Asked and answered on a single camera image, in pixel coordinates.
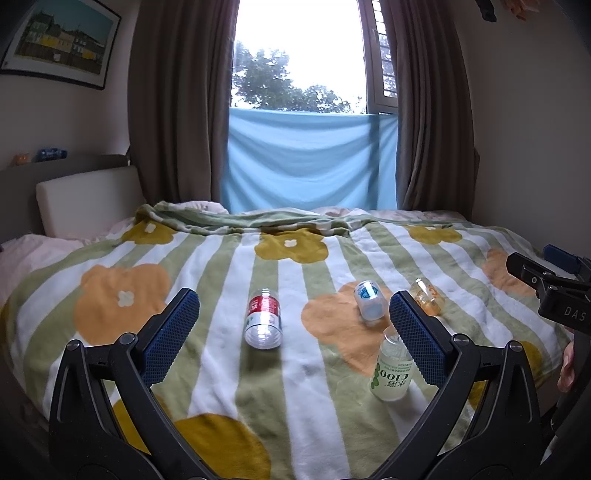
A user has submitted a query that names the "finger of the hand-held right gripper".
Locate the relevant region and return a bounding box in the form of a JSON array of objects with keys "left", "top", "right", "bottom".
[
  {"left": 505, "top": 252, "right": 556, "bottom": 297},
  {"left": 543, "top": 244, "right": 591, "bottom": 285}
]

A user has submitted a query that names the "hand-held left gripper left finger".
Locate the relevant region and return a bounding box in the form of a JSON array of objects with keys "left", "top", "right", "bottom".
[{"left": 48, "top": 287, "right": 201, "bottom": 468}]

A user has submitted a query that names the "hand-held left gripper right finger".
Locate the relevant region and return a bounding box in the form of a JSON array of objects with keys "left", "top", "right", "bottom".
[{"left": 389, "top": 290, "right": 544, "bottom": 464}]

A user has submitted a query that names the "person's right hand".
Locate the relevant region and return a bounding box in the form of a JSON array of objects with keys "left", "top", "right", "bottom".
[{"left": 557, "top": 342, "right": 576, "bottom": 394}]

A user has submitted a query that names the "clear bottle with green label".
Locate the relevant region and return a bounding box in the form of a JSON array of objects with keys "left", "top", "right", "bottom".
[{"left": 369, "top": 325, "right": 414, "bottom": 402}]

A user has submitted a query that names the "small orange clear bottle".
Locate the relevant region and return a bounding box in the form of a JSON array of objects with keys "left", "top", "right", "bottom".
[{"left": 409, "top": 278, "right": 446, "bottom": 317}]

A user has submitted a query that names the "clear bottle with blue-white label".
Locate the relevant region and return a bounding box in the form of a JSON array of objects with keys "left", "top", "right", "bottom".
[{"left": 353, "top": 280, "right": 387, "bottom": 322}]

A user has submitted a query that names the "clear bottle with red label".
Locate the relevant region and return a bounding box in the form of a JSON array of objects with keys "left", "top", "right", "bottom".
[{"left": 243, "top": 288, "right": 283, "bottom": 350}]

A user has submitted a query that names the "striped flower printed blanket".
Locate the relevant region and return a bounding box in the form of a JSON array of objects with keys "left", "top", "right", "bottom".
[{"left": 0, "top": 200, "right": 573, "bottom": 480}]

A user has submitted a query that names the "pale pink bed sheet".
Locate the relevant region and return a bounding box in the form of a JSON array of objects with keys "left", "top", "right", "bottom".
[{"left": 0, "top": 217, "right": 139, "bottom": 301}]

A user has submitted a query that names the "white headboard cushion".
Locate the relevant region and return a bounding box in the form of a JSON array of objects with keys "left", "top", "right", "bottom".
[{"left": 36, "top": 166, "right": 147, "bottom": 239}]

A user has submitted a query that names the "brown curtain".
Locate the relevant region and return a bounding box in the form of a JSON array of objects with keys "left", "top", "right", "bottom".
[
  {"left": 128, "top": 0, "right": 242, "bottom": 216},
  {"left": 385, "top": 0, "right": 476, "bottom": 212}
]

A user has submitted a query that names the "grey bed headboard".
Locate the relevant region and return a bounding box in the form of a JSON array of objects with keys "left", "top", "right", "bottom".
[{"left": 0, "top": 154, "right": 139, "bottom": 245}]

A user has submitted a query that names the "light blue cloth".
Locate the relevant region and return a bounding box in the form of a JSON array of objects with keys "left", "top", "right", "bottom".
[{"left": 221, "top": 108, "right": 399, "bottom": 214}]

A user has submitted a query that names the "pale pink hanging item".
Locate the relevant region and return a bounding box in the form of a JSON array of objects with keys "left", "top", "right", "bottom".
[{"left": 501, "top": 0, "right": 537, "bottom": 19}]

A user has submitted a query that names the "open window sash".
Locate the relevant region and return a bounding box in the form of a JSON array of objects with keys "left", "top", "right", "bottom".
[{"left": 358, "top": 0, "right": 400, "bottom": 115}]

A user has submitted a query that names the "tree outside window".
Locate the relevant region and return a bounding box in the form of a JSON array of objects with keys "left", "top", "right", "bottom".
[{"left": 232, "top": 41, "right": 365, "bottom": 114}]

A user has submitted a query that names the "framed wall picture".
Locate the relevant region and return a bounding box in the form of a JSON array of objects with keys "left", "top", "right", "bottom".
[{"left": 0, "top": 0, "right": 123, "bottom": 90}]

